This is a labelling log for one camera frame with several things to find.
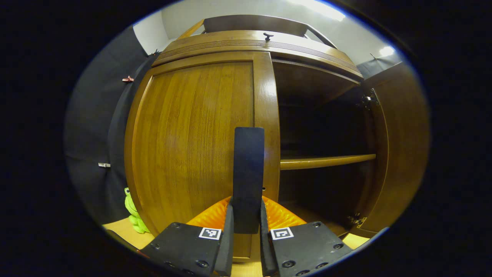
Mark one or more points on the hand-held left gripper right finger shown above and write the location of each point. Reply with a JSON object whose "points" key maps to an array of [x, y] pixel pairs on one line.
{"points": [[264, 246]]}

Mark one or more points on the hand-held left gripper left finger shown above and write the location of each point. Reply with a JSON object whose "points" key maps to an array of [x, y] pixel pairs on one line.
{"points": [[228, 246]]}

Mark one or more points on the wooden cabinet door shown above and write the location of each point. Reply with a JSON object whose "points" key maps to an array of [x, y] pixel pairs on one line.
{"points": [[403, 146], [184, 146]]}

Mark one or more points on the wooden shoe cabinet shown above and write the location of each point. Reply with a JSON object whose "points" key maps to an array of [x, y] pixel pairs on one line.
{"points": [[253, 24]]}

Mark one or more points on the wooden cabinet drawer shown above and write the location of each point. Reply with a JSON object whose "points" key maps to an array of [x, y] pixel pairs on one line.
{"points": [[215, 42]]}

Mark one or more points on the green frog plush toy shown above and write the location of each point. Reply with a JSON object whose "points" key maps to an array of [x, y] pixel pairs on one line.
{"points": [[134, 215]]}

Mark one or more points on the black backdrop cloth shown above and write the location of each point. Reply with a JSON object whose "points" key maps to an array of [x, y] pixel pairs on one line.
{"points": [[96, 123], [374, 69]]}

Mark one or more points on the black round drawer knob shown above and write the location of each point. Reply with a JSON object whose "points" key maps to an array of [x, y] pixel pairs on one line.
{"points": [[268, 36]]}

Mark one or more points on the small ceiling light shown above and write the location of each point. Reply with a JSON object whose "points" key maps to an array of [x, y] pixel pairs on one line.
{"points": [[386, 51]]}

